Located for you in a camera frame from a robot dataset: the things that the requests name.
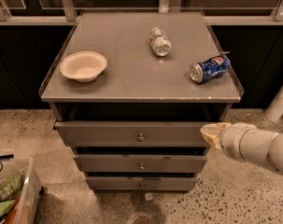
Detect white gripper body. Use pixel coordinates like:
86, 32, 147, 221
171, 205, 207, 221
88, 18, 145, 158
219, 122, 256, 162

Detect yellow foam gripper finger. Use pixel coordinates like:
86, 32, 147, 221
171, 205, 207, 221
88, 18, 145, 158
200, 122, 231, 149

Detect grey top drawer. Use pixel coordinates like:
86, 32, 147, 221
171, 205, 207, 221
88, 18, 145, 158
55, 121, 206, 147

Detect grey drawer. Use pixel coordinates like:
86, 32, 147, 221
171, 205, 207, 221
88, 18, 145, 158
74, 154, 207, 173
86, 176, 197, 191
55, 121, 206, 147

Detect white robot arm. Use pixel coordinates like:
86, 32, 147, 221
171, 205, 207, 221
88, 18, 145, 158
200, 109, 283, 175

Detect grey drawer cabinet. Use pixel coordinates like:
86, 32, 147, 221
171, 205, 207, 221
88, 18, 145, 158
40, 13, 243, 178

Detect grey bottom drawer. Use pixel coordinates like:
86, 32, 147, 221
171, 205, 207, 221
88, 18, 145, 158
86, 176, 197, 191

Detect grey middle drawer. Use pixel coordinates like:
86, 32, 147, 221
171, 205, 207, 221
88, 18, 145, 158
74, 154, 207, 173

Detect blue pepsi can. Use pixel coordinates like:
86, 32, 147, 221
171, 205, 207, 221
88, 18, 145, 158
190, 55, 231, 84

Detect white paper scrap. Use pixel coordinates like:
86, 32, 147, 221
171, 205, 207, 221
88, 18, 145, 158
145, 192, 153, 201

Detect white paper bowl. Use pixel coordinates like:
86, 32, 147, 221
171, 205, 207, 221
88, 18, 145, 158
59, 51, 107, 83

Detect clear plastic bin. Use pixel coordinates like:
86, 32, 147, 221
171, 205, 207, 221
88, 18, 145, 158
0, 155, 43, 224

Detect green snack bag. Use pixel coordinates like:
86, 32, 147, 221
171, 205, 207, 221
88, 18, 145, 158
0, 173, 23, 202
0, 200, 16, 218

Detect metal railing shelf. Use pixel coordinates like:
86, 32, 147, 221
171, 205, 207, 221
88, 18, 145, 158
0, 0, 283, 25

